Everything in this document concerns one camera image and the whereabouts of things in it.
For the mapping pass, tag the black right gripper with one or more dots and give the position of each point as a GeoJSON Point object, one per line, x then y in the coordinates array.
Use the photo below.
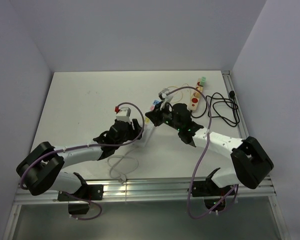
{"type": "Point", "coordinates": [156, 114]}

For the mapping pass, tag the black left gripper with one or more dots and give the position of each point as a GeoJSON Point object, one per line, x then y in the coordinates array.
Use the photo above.
{"type": "Point", "coordinates": [135, 133]}

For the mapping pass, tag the beige red power strip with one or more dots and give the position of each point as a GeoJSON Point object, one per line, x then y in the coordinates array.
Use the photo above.
{"type": "Point", "coordinates": [193, 103]}

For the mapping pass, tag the white multicolour power strip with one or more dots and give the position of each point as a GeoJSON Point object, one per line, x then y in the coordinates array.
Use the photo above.
{"type": "Point", "coordinates": [147, 132]}

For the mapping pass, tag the green usb charger plug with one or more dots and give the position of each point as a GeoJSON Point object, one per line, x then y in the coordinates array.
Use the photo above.
{"type": "Point", "coordinates": [202, 81]}

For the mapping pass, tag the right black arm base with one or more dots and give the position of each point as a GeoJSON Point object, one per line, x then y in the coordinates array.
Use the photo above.
{"type": "Point", "coordinates": [210, 192]}

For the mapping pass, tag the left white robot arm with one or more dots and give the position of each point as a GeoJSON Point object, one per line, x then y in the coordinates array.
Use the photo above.
{"type": "Point", "coordinates": [41, 170]}

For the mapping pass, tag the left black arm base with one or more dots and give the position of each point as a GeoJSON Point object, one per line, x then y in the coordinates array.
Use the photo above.
{"type": "Point", "coordinates": [80, 202]}

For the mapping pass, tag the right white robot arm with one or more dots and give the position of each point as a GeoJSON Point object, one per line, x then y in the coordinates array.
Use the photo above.
{"type": "Point", "coordinates": [225, 146]}

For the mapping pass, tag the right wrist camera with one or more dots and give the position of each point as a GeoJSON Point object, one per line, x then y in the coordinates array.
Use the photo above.
{"type": "Point", "coordinates": [166, 96]}

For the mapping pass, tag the aluminium front rail frame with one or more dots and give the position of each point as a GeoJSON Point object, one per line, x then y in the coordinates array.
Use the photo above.
{"type": "Point", "coordinates": [148, 209]}

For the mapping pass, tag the aluminium rail frame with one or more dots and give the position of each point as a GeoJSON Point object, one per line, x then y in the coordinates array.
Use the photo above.
{"type": "Point", "coordinates": [148, 209]}
{"type": "Point", "coordinates": [242, 120]}

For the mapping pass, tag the aluminium right rail frame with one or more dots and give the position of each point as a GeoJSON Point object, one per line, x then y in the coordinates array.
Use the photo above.
{"type": "Point", "coordinates": [242, 120]}

